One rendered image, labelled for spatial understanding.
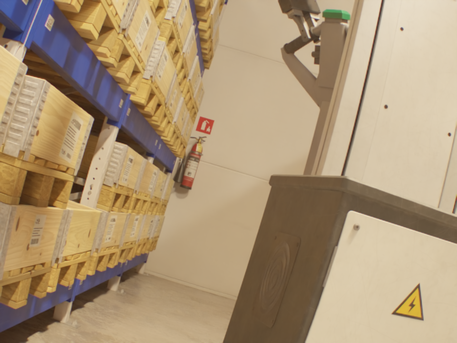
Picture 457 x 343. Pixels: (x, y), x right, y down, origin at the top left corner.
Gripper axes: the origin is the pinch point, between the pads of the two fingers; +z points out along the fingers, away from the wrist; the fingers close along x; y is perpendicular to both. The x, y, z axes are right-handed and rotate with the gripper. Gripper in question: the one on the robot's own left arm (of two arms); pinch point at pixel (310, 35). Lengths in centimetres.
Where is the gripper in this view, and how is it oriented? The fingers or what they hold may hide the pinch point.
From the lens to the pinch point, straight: 227.1
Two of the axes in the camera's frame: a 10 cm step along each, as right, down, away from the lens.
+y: -6.1, 3.5, 7.1
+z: 2.5, 9.4, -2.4
